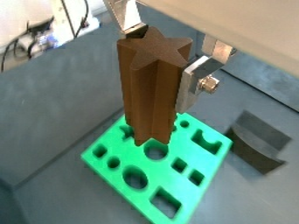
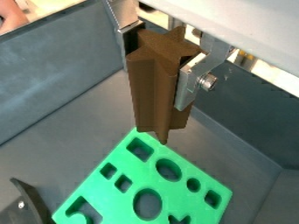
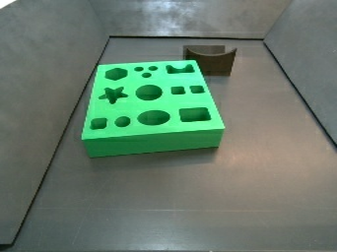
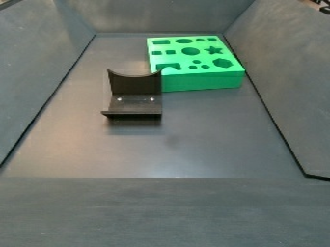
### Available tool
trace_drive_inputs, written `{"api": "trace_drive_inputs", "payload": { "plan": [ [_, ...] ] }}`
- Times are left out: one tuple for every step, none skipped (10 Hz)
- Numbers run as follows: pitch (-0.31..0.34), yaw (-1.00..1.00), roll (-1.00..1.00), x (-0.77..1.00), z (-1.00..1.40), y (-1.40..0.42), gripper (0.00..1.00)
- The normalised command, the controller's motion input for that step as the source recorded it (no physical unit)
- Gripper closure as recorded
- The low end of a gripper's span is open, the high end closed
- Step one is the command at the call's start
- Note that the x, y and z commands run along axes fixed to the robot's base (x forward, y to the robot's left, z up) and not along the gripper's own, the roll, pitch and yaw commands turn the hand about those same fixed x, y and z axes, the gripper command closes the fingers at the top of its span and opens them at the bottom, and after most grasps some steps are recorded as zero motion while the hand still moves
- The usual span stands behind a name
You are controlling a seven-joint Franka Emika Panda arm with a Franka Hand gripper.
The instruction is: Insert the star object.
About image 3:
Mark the green shape sorter block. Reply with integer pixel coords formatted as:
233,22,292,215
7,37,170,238
82,60,225,158

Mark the dark curved block piece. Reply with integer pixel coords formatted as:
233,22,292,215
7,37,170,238
183,45,237,76

